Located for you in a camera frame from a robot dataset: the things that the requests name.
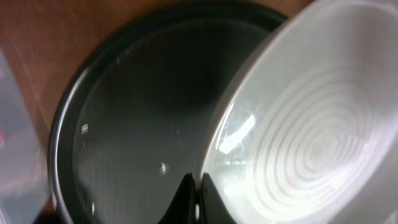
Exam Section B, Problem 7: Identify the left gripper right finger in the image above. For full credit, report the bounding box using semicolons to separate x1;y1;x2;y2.
198;173;236;224

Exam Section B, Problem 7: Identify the round black serving tray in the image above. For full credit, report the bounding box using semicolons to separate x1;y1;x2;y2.
48;1;286;223

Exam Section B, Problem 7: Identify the light grey plate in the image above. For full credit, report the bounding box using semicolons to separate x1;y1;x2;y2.
201;0;397;223

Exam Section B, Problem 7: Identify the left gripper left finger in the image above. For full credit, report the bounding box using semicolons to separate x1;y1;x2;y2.
159;174;196;224

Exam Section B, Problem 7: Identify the clear plastic bin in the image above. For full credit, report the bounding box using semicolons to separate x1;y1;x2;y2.
1;54;49;223

